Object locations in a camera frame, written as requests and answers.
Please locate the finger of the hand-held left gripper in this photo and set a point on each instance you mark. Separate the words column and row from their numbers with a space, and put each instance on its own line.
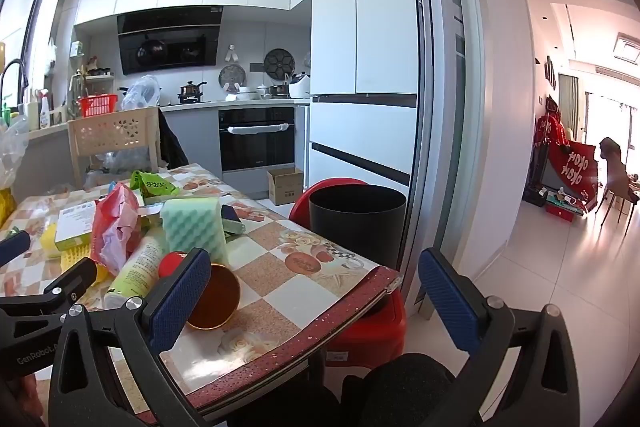
column 75, row 277
column 15, row 247

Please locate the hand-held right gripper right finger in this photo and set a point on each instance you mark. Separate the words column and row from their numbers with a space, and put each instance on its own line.
column 450, row 302

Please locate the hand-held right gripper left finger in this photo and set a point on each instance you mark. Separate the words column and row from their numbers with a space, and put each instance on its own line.
column 180, row 302

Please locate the yellow foam fruit net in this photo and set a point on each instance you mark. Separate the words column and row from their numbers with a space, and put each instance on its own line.
column 75, row 254

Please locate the light green plastic bottle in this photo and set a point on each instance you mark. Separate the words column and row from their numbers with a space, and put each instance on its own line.
column 135, row 272

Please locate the white green carton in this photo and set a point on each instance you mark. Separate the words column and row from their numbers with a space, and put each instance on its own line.
column 75, row 222

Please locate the black trash bin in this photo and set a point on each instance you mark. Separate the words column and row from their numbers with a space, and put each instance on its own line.
column 357, row 232

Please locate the yellow sponge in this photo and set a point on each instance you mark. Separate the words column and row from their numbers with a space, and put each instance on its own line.
column 48, row 238

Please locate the red round cap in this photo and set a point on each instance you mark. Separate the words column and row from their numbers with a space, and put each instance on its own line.
column 169, row 264

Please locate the yellow gold bag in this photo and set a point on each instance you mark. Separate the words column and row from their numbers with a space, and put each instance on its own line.
column 4, row 207

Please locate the red plastic bag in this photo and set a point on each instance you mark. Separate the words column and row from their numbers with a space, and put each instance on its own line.
column 112, row 222

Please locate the light green wavy sponge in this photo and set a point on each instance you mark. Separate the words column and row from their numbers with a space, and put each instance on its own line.
column 192, row 227

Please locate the clear plastic bag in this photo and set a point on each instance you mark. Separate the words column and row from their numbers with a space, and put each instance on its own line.
column 120, row 160
column 10, row 152
column 142, row 92

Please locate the person's black pants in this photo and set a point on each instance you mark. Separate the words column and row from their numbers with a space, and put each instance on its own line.
column 400, row 387

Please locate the green snack packet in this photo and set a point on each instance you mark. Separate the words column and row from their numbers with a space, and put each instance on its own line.
column 152, row 184

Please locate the white spray bottle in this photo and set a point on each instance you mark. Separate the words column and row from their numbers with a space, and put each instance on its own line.
column 45, row 114

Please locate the beige perforated plastic chair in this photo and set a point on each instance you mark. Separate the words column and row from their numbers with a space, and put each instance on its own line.
column 115, row 129

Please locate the small cardboard box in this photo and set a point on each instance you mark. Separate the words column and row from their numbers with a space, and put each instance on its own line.
column 286, row 189

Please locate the black jacket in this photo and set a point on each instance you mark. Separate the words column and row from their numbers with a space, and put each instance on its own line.
column 172, row 147

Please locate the red plastic basket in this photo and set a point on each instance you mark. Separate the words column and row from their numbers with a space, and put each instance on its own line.
column 97, row 106

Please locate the black built-in oven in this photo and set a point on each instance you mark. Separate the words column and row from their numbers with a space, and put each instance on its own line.
column 257, row 152

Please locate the grey base cabinet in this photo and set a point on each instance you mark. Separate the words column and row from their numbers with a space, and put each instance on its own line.
column 200, row 132

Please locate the red festive decorations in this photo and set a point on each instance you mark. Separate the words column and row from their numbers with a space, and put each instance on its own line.
column 575, row 167

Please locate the black kitchen faucet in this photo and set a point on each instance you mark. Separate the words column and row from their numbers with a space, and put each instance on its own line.
column 15, row 63

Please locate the black cooking pot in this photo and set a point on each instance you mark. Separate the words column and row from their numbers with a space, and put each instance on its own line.
column 191, row 91

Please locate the brown dining chair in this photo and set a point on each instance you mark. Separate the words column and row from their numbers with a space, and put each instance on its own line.
column 612, row 157

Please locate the white bowl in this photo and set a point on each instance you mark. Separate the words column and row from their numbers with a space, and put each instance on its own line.
column 246, row 94

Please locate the grey round plate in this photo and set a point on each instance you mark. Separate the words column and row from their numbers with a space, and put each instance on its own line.
column 231, row 76

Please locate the steel pot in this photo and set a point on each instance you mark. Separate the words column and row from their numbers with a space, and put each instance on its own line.
column 279, row 90

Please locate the white rice cooker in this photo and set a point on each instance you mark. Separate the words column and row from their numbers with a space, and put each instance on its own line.
column 300, row 86

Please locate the black range hood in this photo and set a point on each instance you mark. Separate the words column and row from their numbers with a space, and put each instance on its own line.
column 170, row 37

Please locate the black round mould pan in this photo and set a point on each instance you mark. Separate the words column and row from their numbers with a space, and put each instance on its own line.
column 279, row 63

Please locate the white refrigerator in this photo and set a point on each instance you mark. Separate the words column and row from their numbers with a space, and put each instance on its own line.
column 365, row 57

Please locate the grey sliding door frame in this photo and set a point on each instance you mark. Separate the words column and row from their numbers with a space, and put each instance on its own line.
column 445, row 57

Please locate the white wall hook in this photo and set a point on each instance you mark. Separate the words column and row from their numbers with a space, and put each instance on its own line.
column 231, row 53

